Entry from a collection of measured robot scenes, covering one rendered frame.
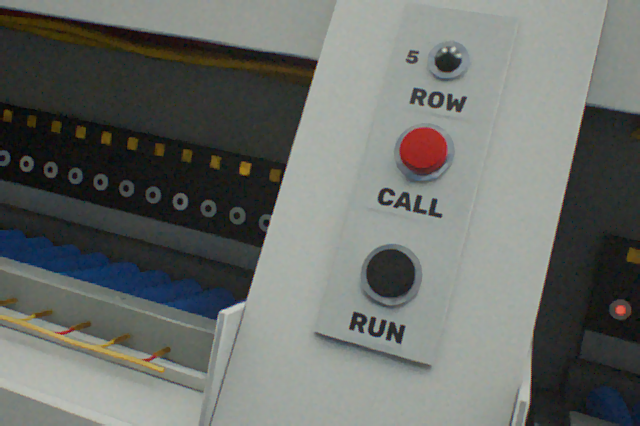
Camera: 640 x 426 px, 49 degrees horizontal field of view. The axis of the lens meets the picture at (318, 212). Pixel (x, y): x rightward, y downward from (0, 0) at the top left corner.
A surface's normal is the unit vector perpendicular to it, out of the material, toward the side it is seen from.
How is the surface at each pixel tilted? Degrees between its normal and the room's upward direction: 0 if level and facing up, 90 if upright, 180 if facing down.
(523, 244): 90
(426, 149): 90
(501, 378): 90
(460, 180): 90
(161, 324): 106
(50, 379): 16
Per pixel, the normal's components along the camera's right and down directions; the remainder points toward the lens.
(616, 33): -0.30, 0.04
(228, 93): -0.24, -0.23
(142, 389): 0.20, -0.97
